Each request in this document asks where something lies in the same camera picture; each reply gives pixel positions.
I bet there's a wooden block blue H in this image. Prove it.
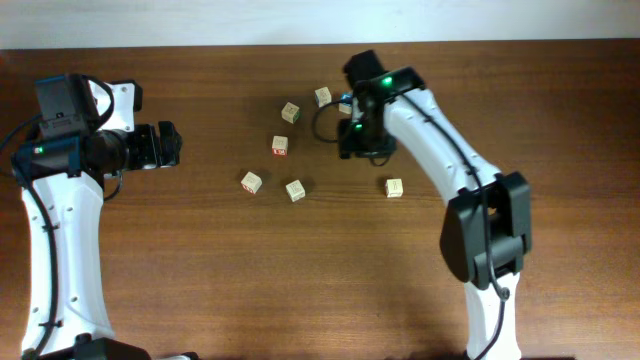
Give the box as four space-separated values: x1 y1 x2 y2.
385 178 404 198

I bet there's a wooden block red letter side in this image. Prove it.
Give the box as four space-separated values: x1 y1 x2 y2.
271 136 288 156

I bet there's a wooden block pineapple K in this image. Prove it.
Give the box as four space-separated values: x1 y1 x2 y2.
285 180 306 202

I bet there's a wooden block red trim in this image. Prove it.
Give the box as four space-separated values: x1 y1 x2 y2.
241 171 262 194

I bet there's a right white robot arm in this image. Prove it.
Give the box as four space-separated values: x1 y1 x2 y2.
339 65 532 359

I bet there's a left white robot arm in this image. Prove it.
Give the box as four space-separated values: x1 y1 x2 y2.
10 73 182 360

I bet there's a blue L wooden block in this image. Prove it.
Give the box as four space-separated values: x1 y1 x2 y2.
338 92 352 115

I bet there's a plain wooden block top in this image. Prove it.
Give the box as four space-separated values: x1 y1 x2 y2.
314 87 332 108

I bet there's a wooden block green side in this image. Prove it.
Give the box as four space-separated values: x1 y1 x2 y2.
281 102 300 124

